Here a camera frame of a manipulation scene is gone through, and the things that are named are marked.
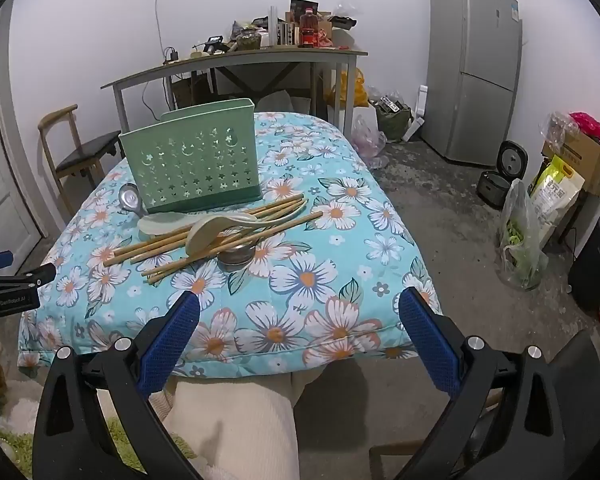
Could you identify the metal cutlery holder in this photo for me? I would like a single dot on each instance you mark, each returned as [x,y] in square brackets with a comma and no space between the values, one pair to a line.
[286,33]

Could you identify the stainless steel spoon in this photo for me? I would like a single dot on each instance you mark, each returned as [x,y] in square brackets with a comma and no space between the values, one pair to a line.
[235,256]
[128,195]

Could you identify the person's leg in cream trousers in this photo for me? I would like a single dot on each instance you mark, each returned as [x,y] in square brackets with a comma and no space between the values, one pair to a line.
[230,425]

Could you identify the white translucent plastic bag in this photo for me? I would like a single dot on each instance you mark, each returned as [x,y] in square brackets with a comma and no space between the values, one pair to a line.
[367,137]

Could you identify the green perforated utensil holder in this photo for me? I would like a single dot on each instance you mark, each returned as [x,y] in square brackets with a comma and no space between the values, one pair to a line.
[190,160]

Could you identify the cream plastic spoon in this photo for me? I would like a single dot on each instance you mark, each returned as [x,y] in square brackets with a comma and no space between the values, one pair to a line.
[159,223]
[202,241]

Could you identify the yellow green rice bag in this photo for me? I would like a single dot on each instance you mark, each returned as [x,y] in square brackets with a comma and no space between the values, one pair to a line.
[555,190]

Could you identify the grey desk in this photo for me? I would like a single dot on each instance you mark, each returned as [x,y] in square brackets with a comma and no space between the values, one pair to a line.
[230,60]

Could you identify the brown cardboard box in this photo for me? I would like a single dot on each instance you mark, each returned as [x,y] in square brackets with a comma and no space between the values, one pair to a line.
[580,155]

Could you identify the olive green bag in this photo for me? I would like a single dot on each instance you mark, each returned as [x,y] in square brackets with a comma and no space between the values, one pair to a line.
[392,117]

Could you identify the silver refrigerator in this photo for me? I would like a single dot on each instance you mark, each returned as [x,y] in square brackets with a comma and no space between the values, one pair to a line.
[470,60]

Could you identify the crumpled clear plastic bag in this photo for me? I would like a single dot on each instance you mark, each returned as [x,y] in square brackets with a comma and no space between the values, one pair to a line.
[557,127]

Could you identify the glass jar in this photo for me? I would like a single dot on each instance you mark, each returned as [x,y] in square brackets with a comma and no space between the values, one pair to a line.
[248,38]

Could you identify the green shaggy rug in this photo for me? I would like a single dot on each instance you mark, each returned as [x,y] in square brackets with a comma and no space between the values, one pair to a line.
[10,452]

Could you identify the pink plastic bag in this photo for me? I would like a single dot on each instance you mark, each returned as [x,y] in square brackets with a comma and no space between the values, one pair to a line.
[592,127]

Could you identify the white carton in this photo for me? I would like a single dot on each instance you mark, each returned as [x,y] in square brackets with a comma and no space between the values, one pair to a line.
[420,110]

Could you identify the pile of bamboo chopsticks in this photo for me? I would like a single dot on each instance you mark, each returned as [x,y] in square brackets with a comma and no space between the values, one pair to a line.
[130,254]

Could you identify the black rice cooker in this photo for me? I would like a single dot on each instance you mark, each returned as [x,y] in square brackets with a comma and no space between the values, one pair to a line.
[495,185]

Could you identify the clear bag of vegetables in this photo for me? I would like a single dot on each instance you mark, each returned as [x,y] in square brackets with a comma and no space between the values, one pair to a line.
[522,250]

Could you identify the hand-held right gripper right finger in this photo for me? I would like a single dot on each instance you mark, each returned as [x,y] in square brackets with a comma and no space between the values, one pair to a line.
[430,340]

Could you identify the wooden chair with dark seat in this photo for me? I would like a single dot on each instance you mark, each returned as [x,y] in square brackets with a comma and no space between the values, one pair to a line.
[80,152]

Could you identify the black trash bin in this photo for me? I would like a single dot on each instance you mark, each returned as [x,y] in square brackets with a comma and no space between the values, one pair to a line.
[597,265]

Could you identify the yellow plastic bag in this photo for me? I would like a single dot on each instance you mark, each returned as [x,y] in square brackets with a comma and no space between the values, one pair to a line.
[357,92]

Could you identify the dark soda bottle red label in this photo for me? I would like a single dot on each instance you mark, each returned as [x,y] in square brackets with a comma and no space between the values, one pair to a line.
[307,30]

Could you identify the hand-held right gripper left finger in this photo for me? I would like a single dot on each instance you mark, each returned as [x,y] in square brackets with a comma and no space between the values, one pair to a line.
[170,340]

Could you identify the turquoise floral blanket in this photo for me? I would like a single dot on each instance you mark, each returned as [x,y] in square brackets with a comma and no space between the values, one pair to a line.
[330,285]

